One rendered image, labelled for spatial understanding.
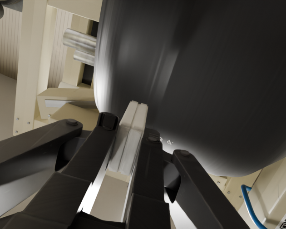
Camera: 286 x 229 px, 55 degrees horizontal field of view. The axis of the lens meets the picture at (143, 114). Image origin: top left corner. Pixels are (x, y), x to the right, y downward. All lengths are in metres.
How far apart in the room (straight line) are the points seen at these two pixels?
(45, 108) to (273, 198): 0.81
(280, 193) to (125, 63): 0.45
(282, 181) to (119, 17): 0.48
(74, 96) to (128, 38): 0.76
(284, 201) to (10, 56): 5.72
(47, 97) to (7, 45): 4.97
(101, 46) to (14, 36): 5.55
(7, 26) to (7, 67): 0.79
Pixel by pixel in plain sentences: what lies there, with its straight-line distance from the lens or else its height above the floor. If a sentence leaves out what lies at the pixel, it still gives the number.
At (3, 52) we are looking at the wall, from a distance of 6.12.
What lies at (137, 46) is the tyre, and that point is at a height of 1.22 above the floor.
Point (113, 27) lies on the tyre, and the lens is 0.31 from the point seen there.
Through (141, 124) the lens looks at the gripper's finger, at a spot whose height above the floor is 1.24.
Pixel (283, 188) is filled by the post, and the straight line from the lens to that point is 0.64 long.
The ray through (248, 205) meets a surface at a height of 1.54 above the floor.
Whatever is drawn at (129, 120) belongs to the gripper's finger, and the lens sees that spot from 0.17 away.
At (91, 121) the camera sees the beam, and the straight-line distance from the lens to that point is 0.96.
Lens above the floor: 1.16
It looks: 26 degrees up
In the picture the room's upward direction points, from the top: 163 degrees counter-clockwise
